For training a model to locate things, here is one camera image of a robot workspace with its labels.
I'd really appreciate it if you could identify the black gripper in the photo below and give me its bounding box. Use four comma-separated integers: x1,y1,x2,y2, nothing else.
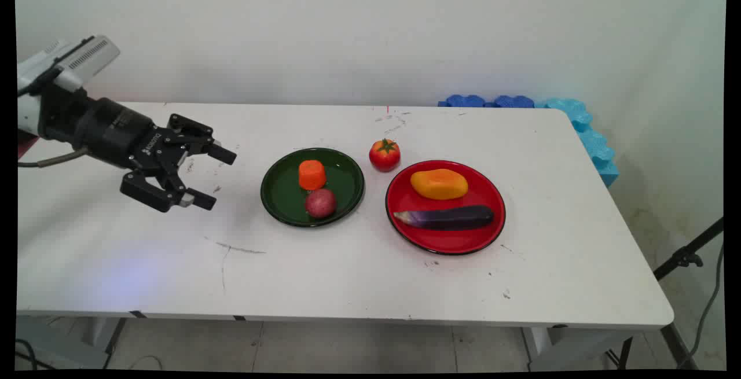
38,84,237,214

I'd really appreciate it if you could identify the purple toy eggplant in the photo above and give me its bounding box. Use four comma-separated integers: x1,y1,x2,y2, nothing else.
393,205,495,231

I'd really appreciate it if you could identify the dark red object behind arm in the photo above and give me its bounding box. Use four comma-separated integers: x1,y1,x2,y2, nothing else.
17,135,40,160

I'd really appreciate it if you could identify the orange carrot piece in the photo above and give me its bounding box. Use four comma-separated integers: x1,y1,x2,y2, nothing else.
298,160,327,191

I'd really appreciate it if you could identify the dark red round fruit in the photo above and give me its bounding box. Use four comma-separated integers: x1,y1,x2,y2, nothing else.
305,188,338,219

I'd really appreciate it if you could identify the dark green plate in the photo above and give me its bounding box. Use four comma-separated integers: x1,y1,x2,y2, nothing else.
260,148,366,228

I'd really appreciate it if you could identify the grey table leg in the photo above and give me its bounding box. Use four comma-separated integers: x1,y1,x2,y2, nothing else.
16,317,127,370
521,326,634,371

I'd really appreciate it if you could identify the red toy tomato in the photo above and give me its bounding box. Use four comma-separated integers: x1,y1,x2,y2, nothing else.
369,138,401,172

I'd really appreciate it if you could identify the yellow orange toy mango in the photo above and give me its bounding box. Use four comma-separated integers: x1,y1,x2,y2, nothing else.
410,168,469,201

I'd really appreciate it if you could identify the red plate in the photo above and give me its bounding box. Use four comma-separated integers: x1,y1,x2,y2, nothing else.
385,160,507,256

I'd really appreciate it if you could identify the dark blue foam piece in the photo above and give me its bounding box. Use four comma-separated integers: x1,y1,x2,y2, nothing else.
438,94,486,108
486,95,535,109

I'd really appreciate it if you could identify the light blue foam strip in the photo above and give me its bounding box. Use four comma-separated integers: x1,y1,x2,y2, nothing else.
535,98,619,188

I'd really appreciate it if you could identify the black tripod stand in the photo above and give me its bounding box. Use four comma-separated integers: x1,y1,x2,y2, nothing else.
653,217,725,369

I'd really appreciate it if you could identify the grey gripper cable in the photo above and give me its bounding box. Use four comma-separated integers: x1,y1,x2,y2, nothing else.
17,146,91,169

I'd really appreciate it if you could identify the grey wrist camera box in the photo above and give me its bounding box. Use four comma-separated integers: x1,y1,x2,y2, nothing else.
17,35,121,95

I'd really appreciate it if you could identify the grey hanging cable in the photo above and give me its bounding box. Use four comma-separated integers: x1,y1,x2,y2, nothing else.
677,241,725,369

